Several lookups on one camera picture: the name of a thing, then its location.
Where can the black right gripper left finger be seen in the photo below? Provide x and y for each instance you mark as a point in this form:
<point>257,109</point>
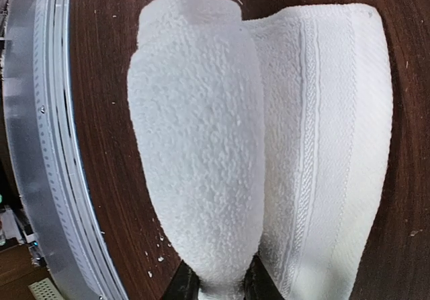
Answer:
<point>184,285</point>

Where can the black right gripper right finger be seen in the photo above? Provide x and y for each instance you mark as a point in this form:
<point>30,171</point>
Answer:
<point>258,284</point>

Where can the white terry towel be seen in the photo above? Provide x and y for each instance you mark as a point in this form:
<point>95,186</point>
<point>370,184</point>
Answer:
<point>265,137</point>

